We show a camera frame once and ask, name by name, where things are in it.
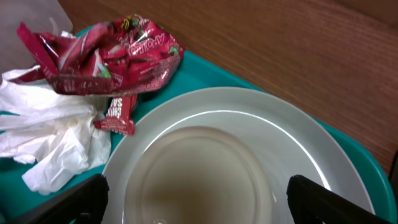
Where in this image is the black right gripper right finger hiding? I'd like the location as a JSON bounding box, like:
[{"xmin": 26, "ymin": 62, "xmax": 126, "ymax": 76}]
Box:
[{"xmin": 287, "ymin": 175, "xmax": 389, "ymax": 224}]

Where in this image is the white crumpled napkin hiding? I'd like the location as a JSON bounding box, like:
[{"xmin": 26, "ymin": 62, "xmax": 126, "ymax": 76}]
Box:
[{"xmin": 1, "ymin": 65, "xmax": 111, "ymax": 195}]

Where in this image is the small red sauce packet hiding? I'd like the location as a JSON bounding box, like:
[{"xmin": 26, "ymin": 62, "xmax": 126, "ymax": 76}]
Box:
[{"xmin": 94, "ymin": 95, "xmax": 137, "ymax": 135}]

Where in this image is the white round plate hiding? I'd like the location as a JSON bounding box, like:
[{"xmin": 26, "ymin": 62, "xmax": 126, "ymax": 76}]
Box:
[{"xmin": 103, "ymin": 87, "xmax": 374, "ymax": 223}]

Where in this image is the clear plastic bin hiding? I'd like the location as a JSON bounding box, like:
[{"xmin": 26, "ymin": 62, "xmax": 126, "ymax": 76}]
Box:
[{"xmin": 0, "ymin": 0, "xmax": 73, "ymax": 73}]

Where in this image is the red crumpled snack wrapper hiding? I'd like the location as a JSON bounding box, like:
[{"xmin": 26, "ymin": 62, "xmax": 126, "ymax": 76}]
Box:
[{"xmin": 10, "ymin": 15, "xmax": 185, "ymax": 96}]

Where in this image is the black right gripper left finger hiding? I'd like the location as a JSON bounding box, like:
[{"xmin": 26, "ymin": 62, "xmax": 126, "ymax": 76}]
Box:
[{"xmin": 9, "ymin": 174, "xmax": 109, "ymax": 224}]

